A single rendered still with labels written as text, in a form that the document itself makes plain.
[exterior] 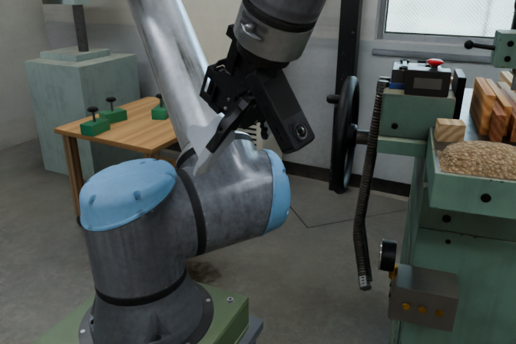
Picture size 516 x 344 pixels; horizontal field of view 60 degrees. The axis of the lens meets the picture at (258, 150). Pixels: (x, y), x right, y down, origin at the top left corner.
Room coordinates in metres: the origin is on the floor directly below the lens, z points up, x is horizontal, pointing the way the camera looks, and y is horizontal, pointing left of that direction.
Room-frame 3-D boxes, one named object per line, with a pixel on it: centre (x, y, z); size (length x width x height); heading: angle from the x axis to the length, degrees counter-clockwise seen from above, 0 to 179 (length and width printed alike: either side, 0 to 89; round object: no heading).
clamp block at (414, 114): (0.90, -0.33, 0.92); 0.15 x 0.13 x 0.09; 162
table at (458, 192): (0.88, -0.41, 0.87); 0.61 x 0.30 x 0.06; 162
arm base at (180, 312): (0.62, 0.19, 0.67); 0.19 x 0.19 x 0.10
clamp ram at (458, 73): (0.89, -0.37, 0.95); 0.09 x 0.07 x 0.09; 162
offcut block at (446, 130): (0.76, -0.34, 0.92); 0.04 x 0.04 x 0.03; 77
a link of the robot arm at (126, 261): (0.63, 0.19, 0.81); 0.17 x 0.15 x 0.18; 118
